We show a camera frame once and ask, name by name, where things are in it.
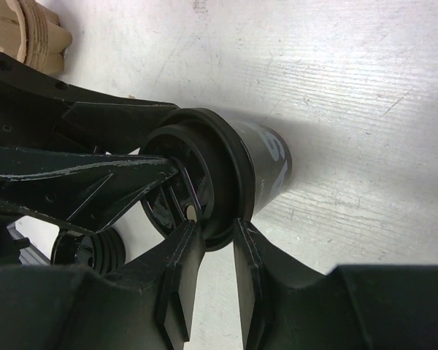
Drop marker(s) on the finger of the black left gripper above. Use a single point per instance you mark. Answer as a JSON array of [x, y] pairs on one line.
[[83, 192], [41, 112]]

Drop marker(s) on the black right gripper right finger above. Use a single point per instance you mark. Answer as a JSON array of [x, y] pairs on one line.
[[284, 304]]

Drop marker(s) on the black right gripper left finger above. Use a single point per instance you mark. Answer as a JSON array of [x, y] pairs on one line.
[[146, 304]]

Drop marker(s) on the brown cardboard cup carrier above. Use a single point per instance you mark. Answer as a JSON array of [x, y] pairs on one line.
[[32, 34]]

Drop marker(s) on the black paper coffee cup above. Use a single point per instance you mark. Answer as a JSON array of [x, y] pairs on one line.
[[270, 158]]

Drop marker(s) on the stack of black lids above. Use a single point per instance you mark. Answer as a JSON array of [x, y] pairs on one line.
[[104, 252]]

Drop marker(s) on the black cup lid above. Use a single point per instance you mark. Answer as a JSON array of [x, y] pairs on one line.
[[215, 177]]

